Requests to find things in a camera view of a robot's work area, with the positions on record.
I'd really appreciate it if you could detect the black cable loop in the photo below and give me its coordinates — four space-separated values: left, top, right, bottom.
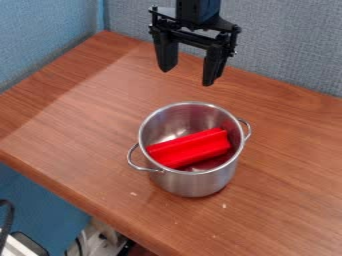
0 199 17 256

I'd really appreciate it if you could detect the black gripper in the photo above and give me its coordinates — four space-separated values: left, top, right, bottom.
149 0 242 86

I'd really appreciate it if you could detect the white power strip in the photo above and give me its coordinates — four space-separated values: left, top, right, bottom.
63 218 129 256

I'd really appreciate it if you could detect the stainless steel pot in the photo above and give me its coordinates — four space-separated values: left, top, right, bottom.
133 102 252 197

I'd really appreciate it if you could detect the red block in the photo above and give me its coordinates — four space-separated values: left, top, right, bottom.
146 128 232 169

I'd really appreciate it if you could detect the grey white device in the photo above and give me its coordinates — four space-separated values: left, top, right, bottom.
0 232 50 256

